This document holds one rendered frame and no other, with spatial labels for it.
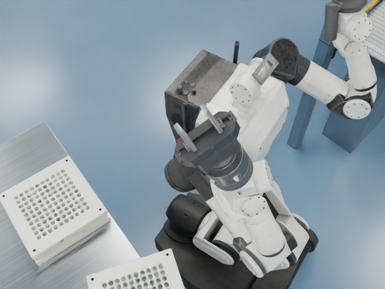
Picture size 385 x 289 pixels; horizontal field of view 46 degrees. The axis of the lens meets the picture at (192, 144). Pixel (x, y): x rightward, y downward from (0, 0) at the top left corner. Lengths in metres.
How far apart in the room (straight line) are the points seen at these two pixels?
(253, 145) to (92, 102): 1.81
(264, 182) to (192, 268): 1.24
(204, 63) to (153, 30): 1.97
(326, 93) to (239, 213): 0.58
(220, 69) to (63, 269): 0.73
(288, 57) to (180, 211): 0.94
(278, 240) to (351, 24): 0.58
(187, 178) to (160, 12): 2.38
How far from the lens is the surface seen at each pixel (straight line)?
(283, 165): 2.59
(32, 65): 3.19
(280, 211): 1.69
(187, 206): 2.02
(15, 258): 1.47
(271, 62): 1.17
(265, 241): 1.04
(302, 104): 2.38
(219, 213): 1.13
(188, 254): 2.13
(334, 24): 1.28
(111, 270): 1.30
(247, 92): 1.11
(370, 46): 2.07
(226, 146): 0.79
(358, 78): 1.39
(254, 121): 1.19
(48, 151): 1.62
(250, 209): 1.00
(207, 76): 1.27
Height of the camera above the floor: 2.16
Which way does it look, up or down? 56 degrees down
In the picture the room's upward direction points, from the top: straight up
